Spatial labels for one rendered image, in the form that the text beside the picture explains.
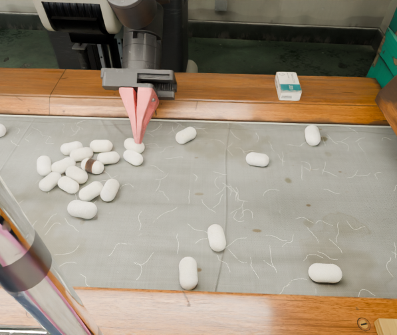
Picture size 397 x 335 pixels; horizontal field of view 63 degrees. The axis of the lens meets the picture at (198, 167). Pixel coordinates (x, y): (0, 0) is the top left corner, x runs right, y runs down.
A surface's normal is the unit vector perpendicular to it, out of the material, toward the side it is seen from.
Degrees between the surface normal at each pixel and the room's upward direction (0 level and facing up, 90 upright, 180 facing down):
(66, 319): 90
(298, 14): 89
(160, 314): 0
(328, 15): 89
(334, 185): 0
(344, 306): 0
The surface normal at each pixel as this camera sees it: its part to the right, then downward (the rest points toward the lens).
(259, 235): 0.01, -0.69
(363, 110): -0.02, 0.03
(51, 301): 0.68, 0.54
